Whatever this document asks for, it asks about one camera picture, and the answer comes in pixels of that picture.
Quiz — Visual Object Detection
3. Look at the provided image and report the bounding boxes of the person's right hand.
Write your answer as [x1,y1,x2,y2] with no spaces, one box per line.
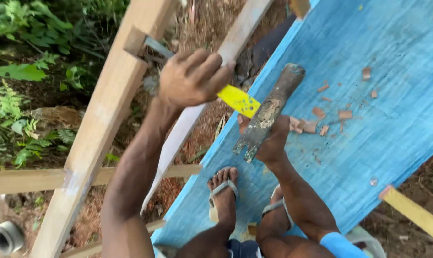
[237,114,292,166]

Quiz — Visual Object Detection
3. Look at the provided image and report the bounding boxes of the person's left hand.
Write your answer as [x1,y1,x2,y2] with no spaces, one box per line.
[158,48,236,110]

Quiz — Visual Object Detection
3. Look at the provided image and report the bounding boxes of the yellow handled chisel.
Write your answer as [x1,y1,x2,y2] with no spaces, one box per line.
[144,36,262,119]

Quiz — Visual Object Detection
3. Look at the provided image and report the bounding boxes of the worn metal claw hammer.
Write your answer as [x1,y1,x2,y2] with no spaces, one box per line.
[233,63,306,164]

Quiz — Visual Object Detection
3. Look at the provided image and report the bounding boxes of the dark sheet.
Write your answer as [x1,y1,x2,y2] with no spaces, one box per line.
[234,14,297,87]

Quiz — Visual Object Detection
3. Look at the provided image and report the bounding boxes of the pale wooden plank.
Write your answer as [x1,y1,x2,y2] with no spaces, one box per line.
[141,0,274,216]

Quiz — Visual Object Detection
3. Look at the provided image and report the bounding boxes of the scatter of wood chips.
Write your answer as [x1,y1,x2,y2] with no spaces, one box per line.
[288,66,379,138]

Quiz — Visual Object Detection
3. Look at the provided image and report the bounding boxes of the grey left sandal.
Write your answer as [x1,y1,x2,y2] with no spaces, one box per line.
[208,179,238,223]

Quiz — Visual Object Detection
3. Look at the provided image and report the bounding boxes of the grey sandal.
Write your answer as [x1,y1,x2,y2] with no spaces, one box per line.
[208,179,238,223]
[261,184,295,231]

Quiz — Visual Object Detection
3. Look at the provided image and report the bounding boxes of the grey right sandal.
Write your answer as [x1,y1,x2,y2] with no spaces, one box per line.
[261,184,295,231]

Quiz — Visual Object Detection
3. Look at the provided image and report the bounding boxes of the person's left leg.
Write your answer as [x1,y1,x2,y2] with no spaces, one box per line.
[176,167,239,258]

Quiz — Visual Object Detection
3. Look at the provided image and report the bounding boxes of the person's leg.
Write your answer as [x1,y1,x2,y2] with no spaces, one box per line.
[256,184,337,258]
[176,167,239,258]

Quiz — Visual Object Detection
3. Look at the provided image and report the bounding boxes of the person's right leg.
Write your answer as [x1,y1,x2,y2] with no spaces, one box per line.
[256,184,337,258]

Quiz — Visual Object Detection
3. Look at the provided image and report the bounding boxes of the thick notched wooden beam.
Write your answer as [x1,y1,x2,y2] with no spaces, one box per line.
[29,0,178,258]

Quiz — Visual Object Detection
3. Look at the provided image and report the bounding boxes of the blue painted board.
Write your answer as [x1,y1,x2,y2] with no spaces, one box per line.
[151,0,433,253]

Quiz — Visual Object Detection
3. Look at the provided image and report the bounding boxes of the dark shorts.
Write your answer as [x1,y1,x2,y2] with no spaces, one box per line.
[227,239,264,258]

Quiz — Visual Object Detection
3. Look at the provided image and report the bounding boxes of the blue sleeve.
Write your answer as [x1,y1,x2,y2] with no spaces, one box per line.
[320,232,369,258]

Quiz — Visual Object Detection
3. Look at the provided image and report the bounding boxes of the white plastic container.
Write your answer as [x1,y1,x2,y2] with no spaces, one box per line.
[346,225,387,258]

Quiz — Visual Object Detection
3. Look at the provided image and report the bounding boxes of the green plants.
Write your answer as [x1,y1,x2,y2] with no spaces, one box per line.
[0,0,131,171]

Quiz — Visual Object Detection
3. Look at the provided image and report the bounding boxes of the yellow wooden plank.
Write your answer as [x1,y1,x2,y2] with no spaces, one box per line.
[379,184,433,248]

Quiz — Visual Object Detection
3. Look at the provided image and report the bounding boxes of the grey pipe fitting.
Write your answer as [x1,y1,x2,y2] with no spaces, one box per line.
[0,220,26,256]

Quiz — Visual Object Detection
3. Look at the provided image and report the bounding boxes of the wooden post end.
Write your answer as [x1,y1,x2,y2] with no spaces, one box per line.
[290,0,311,19]

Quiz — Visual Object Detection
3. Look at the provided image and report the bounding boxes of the horizontal wooden rail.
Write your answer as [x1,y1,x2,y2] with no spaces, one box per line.
[0,164,203,198]

